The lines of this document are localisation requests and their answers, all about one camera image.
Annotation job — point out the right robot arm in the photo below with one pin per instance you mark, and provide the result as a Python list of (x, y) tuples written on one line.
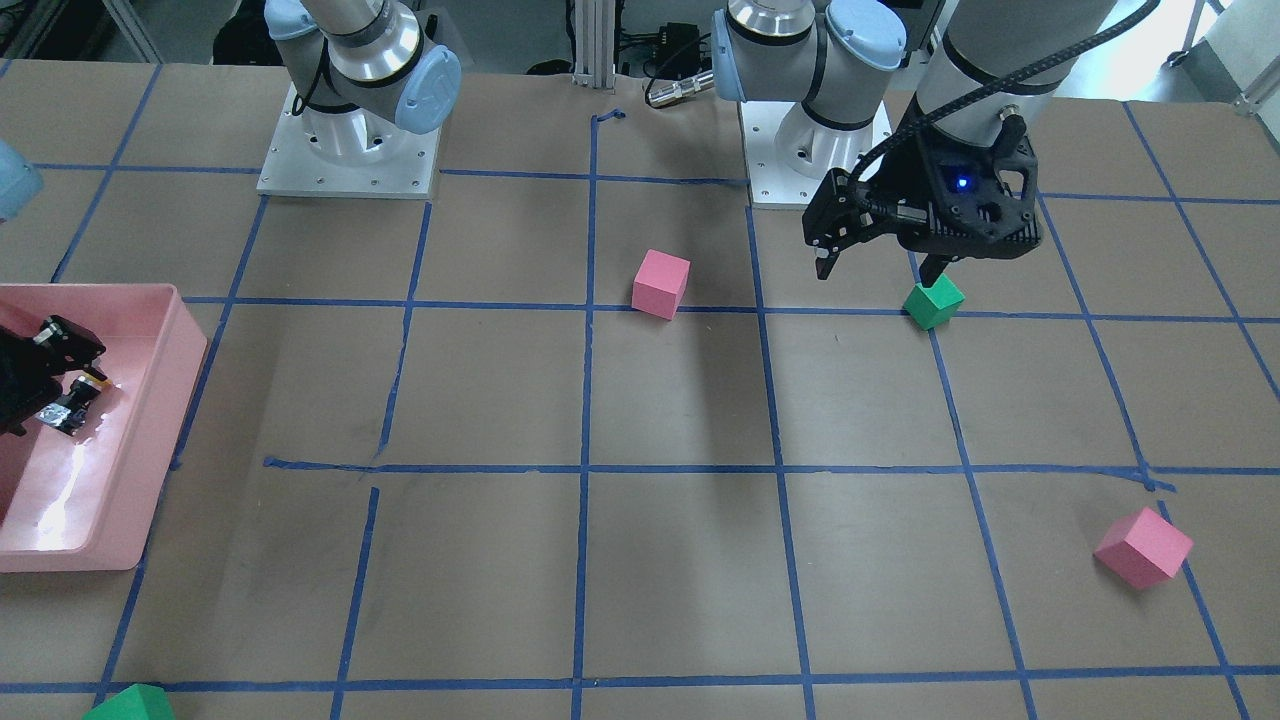
[(371, 91)]

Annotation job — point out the pink cube near centre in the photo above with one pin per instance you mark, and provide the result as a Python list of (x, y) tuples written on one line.
[(659, 284)]

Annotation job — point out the green cube near base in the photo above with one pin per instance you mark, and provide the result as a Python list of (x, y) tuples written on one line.
[(930, 306)]

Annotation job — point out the pink cube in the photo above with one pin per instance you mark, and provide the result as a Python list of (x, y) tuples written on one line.
[(659, 284), (1144, 549)]

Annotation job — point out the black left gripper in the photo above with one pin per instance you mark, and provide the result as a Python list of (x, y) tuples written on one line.
[(917, 180)]

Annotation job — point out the green cube far corner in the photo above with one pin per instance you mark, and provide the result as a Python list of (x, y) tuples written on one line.
[(136, 702)]

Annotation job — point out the yellow push button switch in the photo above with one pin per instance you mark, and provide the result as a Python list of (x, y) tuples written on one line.
[(69, 412)]

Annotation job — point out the pink plastic bin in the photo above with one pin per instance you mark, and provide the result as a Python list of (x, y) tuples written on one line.
[(86, 502)]

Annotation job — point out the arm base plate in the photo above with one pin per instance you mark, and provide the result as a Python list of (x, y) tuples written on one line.
[(353, 155), (787, 153)]

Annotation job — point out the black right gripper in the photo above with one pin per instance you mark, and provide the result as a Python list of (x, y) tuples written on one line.
[(22, 375)]

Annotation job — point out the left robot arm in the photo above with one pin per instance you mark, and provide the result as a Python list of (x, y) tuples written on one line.
[(999, 59)]

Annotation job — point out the pink cube far side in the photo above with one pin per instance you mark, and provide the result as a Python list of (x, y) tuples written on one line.
[(1144, 549)]

